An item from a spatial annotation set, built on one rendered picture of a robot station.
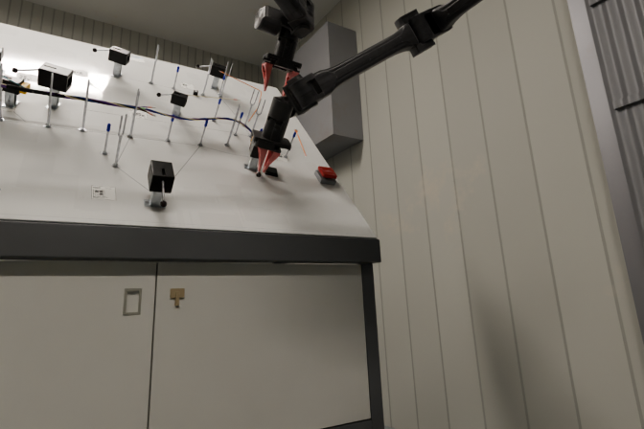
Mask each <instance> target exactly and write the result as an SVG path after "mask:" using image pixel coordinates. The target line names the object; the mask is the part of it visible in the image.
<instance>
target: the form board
mask: <svg viewBox="0 0 644 429"><path fill-rule="evenodd" d="M0 47H3V48H4V56H3V58H2V60H1V62H2V63H3V69H7V70H6V73H3V75H4V74H6V75H10V76H14V77H16V75H17V73H18V72H21V73H26V74H31V75H36V76H37V74H38V71H18V72H17V73H13V72H12V68H17V69H38V68H39V67H40V66H41V65H42V64H43V63H45V62H49V63H52V64H55V65H58V66H61V67H65V68H68V69H71V68H73V69H78V70H83V71H88V78H86V77H80V76H75V75H73V81H72V86H71V87H70V89H69V90H68V91H67V92H66V93H64V92H60V91H59V93H60V94H65V95H70V96H78V97H85V96H86V88H87V81H88V79H90V81H89V82H90V84H89V92H88V98H90V99H95V100H101V101H105V102H116V103H121V104H128V105H135V102H136V96H137V91H138V88H139V89H140V90H139V91H140V96H139V101H138V105H137V106H151V107H156V108H148V109H151V110H154V111H158V112H161V113H165V114H169V115H171V114H172V112H173V106H174V104H172V103H171V97H172V96H171V95H169V96H161V97H157V96H156V94H157V93H161V94H172V93H173V91H177V92H180V93H183V94H187V95H193V92H194V90H191V89H187V88H182V87H181V84H180V82H184V83H189V84H192V85H193V86H194V88H195V91H196V90H197V91H198V96H200V94H202V93H203V89H204V85H205V81H206V79H207V74H208V72H206V71H202V70H198V69H194V68H190V67H186V66H182V65H177V64H173V63H169V62H166V61H161V60H157V61H156V65H155V70H154V75H153V80H152V82H153V83H154V84H149V82H150V80H151V75H152V70H153V65H154V61H155V59H153V58H149V57H144V56H138V57H142V58H143V59H144V60H145V63H143V62H139V61H134V60H129V63H128V64H127V65H126V66H125V65H122V71H121V74H122V75H121V76H120V77H119V78H118V79H117V78H114V77H111V75H112V74H113V68H114V62H113V61H110V60H108V54H109V51H97V52H96V53H94V52H93V51H92V49H93V48H96V49H97V50H103V49H108V48H105V47H101V46H96V45H92V44H88V43H84V42H79V41H76V40H72V39H68V38H63V37H59V36H55V35H51V34H44V33H40V32H36V31H31V30H27V29H23V28H19V27H14V26H11V25H7V24H3V23H0ZM130 55H131V56H137V55H134V54H130ZM177 66H179V67H180V68H179V72H178V74H177V79H176V83H175V90H173V89H172V87H173V85H174V80H175V76H176V69H177ZM213 79H214V76H211V75H209V78H208V81H207V85H206V88H205V92H204V94H205V97H196V96H195V95H193V96H188V99H187V103H186V105H185V107H182V106H181V109H180V112H181V113H180V115H179V117H181V118H198V119H199V118H215V114H216V111H217V107H218V102H219V99H217V98H218V97H219V95H218V93H219V91H220V87H221V85H222V81H223V79H219V81H218V88H217V90H214V89H211V85H212V83H213ZM246 83H247V84H249V85H251V86H253V87H255V88H257V89H259V90H260V91H262V96H261V92H259V95H258V98H257V100H256V97H257V94H258V91H259V90H257V89H255V88H253V87H251V86H249V85H247V84H246ZM254 89H255V92H254V95H253V98H252V101H251V103H252V104H253V103H254V102H255V100H256V103H255V104H254V105H253V106H252V109H251V112H250V115H249V118H248V120H249V119H250V118H251V116H252V115H253V113H254V112H255V111H256V109H257V107H258V104H259V100H260V97H261V99H262V100H261V103H260V106H259V109H258V112H257V113H258V114H260V113H261V111H262V108H263V105H264V109H263V112H262V114H261V115H259V117H258V120H257V122H256V125H255V128H254V129H255V130H259V131H260V129H261V128H262V129H264V126H265V121H266V118H267V115H268V111H269V108H270V106H271V103H272V100H273V97H280V96H282V95H281V93H280V92H279V90H278V89H277V88H275V87H271V86H267V88H266V91H264V85H263V84H259V83H255V82H251V81H247V80H242V79H239V80H237V79H233V78H231V77H229V78H227V80H226V83H225V86H224V89H223V93H222V97H223V98H224V99H221V102H220V105H219V107H218V113H217V117H221V118H231V119H235V116H236V113H237V110H238V106H239V104H240V111H239V114H238V117H237V121H239V120H240V115H241V113H242V112H243V115H242V118H241V122H242V123H243V124H245V121H246V118H247V115H248V112H249V109H250V106H251V104H250V100H251V97H252V94H253V91H254ZM206 97H214V98H206ZM48 99H49V96H46V95H39V94H34V93H27V94H26V95H25V94H21V93H20V94H19V95H17V101H18V102H20V103H19V104H18V105H17V106H16V108H15V111H14V112H10V111H5V110H2V118H3V119H5V121H3V122H0V189H2V190H1V192H0V220H3V221H22V222H41V223H60V224H80V225H100V226H119V227H138V228H157V229H177V230H197V231H216V232H235V233H255V234H274V235H294V236H313V237H351V238H370V239H377V237H376V235H375V234H374V232H373V231H372V229H371V228H370V226H369V225H368V223H367V222H366V220H365V219H364V217H363V216H362V214H361V213H360V211H359V210H358V208H357V206H356V205H355V203H354V202H353V200H352V199H351V197H350V196H349V194H347V192H346V191H345V189H344V188H343V186H342V185H341V183H340V182H339V180H338V179H337V177H336V179H335V181H336V183H335V185H328V184H320V183H319V181H318V180H317V178H316V176H315V175H314V172H315V170H318V167H319V166H320V167H327V168H329V165H328V164H327V162H326V161H325V159H324V158H323V156H322V155H321V153H320V152H319V150H318V149H317V147H316V146H315V144H314V143H313V141H312V140H311V138H310V136H309V135H308V133H307V132H306V130H305V129H304V127H302V125H301V124H300V122H299V121H298V119H297V118H296V117H292V118H290V119H289V122H288V125H287V130H286V133H285V136H284V138H287V139H288V140H289V142H291V139H292V136H293V133H294V129H297V130H298V132H297V133H298V135H299V138H300V140H301V143H302V145H303V148H304V150H305V152H306V154H307V157H306V156H305V153H304V151H303V149H302V147H301V144H300V142H299V139H298V136H297V134H296V135H295V137H294V139H293V141H292V144H291V149H290V151H289V152H288V154H287V159H288V162H284V161H279V160H275V161H274V162H272V163H271V164H270V165H269V166H270V167H272V168H275V169H277V172H278V177H275V176H271V175H266V174H265V173H264V172H263V168H264V164H265V159H264V163H263V165H262V168H261V170H260V172H261V177H257V176H256V173H257V172H256V171H255V170H252V169H245V168H244V164H247V165H249V162H250V159H251V157H250V150H249V147H250V143H251V142H250V140H251V138H250V137H248V135H249V134H251V132H250V131H249V130H248V129H247V128H246V127H244V126H242V124H240V125H239V128H238V132H237V135H238V136H234V135H233V134H235V132H236V129H237V126H238V123H237V122H236V123H235V125H234V129H233V132H232V135H231V138H230V141H229V145H230V147H226V146H225V145H224V144H226V143H227V141H228V138H229V134H230V131H231V128H232V125H233V122H234V121H229V120H216V122H215V123H214V122H212V120H208V124H207V126H206V129H205V133H204V136H203V140H202V147H199V146H198V145H197V144H199V143H200V140H201V136H202V133H203V129H204V125H205V121H203V120H202V121H188V120H179V119H176V118H174V121H173V122H172V130H171V134H170V138H169V139H170V142H166V141H165V140H166V139H167V138H168V134H169V130H170V125H171V117H168V116H163V115H160V114H156V113H152V112H150V113H152V114H154V115H156V117H154V116H151V115H150V114H148V113H147V116H148V119H140V118H135V121H134V126H133V130H132V135H133V136H134V138H132V139H130V138H128V137H127V135H128V134H129V133H130V128H131V123H132V118H133V117H130V116H129V109H130V108H123V107H117V106H112V105H105V104H100V103H95V102H88V104H87V108H86V116H85V124H84V128H85V129H86V132H80V131H79V129H80V128H81V126H82V118H83V110H84V101H79V100H71V99H64V98H59V103H61V105H60V106H59V107H58V108H57V109H56V111H55V110H51V117H50V125H51V126H52V127H51V128H47V127H44V125H45V124H47V117H48V109H47V108H45V107H46V106H47V105H48ZM227 99H237V100H240V101H234V100H227ZM265 100H266V101H265ZM264 102H265V104H264ZM126 114H127V118H126V128H125V133H124V135H123V138H122V141H121V146H120V151H119V157H118V163H117V164H118V165H119V167H118V168H113V167H111V165H112V164H114V163H115V158H116V152H117V146H118V141H119V136H118V132H119V126H120V120H121V116H123V120H122V126H121V132H120V135H121V134H122V133H123V128H124V122H125V117H126ZM256 117H257V114H256V112H255V114H254V115H253V117H252V118H251V120H250V122H249V121H247V124H246V125H247V126H248V127H249V128H250V129H251V130H252V128H253V125H254V123H255V120H256ZM107 124H111V127H110V131H109V134H108V141H107V147H106V152H107V153H108V154H107V155H102V152H103V151H104V145H105V138H106V132H107V131H106V128H107ZM266 155H267V153H266ZM265 158H266V156H265ZM150 160H155V161H163V162H171V163H172V167H173V172H174V177H175V178H174V182H173V186H172V192H171V193H165V201H166V202H167V206H166V208H158V207H145V206H144V199H150V196H151V192H150V190H149V181H148V172H149V167H150ZM91 186H104V187H116V199H117V200H102V199H91Z"/></svg>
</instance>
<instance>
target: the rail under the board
mask: <svg viewBox="0 0 644 429"><path fill-rule="evenodd" d="M0 260H121V261H195V262H269V263H343V264H362V263H371V264H372V263H378V262H381V258H380V240H379V239H370V238H351V237H313V236H294V235H274V234H255V233H235V232H216V231H197V230H177V229H157V228H138V227H119V226H100V225H80V224H60V223H41V222H22V221H3V220H0Z"/></svg>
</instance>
